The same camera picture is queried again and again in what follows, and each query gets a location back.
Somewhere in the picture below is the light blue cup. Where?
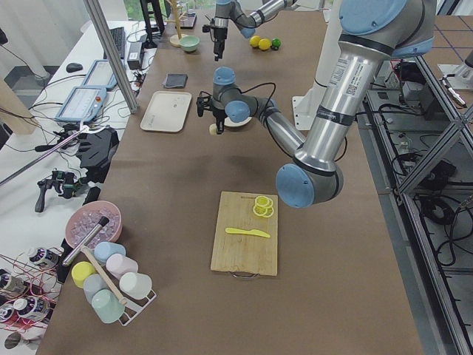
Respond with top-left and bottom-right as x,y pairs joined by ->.
93,242 -> 126,266

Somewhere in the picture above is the metal muddler black tip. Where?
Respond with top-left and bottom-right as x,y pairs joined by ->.
61,216 -> 109,267

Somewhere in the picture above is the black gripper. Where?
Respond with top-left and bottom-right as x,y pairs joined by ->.
203,18 -> 228,61
197,92 -> 226,135

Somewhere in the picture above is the mint green bowl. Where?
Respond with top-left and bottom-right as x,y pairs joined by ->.
180,35 -> 200,53

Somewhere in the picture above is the grey folded cloth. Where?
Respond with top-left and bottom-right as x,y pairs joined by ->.
162,73 -> 188,89

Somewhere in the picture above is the yellow lemon far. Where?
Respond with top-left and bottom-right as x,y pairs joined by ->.
249,35 -> 261,48

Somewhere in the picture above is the yellow cup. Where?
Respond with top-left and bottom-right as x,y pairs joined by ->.
71,261 -> 96,288

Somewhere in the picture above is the lemon slice lower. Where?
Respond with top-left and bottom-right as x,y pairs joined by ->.
253,205 -> 274,218

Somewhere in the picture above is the green lime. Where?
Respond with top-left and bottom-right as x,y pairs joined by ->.
271,38 -> 282,50

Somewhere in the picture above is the mint cup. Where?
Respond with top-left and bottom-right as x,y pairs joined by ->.
91,289 -> 125,324

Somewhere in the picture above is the lemon slice top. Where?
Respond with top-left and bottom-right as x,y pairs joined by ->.
254,195 -> 273,209

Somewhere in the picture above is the black computer mouse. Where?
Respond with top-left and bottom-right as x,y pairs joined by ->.
66,62 -> 83,73

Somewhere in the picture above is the pink cup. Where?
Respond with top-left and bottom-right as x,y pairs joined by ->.
106,253 -> 138,280

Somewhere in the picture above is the blue teach pendant far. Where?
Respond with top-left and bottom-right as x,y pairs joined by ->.
82,59 -> 117,91

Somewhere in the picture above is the yellow lemon near lime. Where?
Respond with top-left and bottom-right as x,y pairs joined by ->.
258,38 -> 272,51

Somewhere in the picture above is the yellow plastic knife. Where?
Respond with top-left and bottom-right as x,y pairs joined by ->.
225,227 -> 270,238

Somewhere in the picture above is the cream rabbit tray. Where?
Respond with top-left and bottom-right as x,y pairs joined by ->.
140,91 -> 192,133

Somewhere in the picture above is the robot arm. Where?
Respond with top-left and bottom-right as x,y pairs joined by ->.
203,0 -> 296,61
197,0 -> 437,208

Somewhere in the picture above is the cream round plate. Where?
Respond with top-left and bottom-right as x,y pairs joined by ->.
224,117 -> 252,128

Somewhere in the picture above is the aluminium camera post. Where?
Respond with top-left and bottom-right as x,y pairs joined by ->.
84,0 -> 139,114

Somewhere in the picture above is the wooden cutting board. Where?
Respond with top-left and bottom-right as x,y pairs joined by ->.
210,191 -> 279,278

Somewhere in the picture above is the white cup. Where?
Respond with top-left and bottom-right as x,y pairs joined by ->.
119,272 -> 152,300

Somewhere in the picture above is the pink bowl with ice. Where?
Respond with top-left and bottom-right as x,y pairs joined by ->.
65,200 -> 123,249

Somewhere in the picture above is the grey cup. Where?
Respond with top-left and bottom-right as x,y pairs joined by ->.
83,274 -> 109,304

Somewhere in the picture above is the blue teach pendant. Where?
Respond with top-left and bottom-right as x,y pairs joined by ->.
55,86 -> 107,123
82,59 -> 117,91

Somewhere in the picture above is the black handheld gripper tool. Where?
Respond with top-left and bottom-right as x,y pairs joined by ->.
35,170 -> 89,213

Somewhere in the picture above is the lemon slice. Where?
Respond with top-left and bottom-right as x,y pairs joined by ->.
254,195 -> 273,209
253,205 -> 274,218

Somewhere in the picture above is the blue teach pendant near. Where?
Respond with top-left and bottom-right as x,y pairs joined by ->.
55,86 -> 107,123

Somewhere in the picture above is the black keyboard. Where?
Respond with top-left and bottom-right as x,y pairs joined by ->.
109,27 -> 126,59

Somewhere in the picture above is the pale white bun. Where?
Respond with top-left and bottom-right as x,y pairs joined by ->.
208,124 -> 218,135

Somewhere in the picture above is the wooden cup stand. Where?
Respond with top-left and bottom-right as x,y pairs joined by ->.
165,0 -> 186,47

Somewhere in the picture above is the white wire cup rack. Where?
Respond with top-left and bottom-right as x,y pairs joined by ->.
118,290 -> 158,326

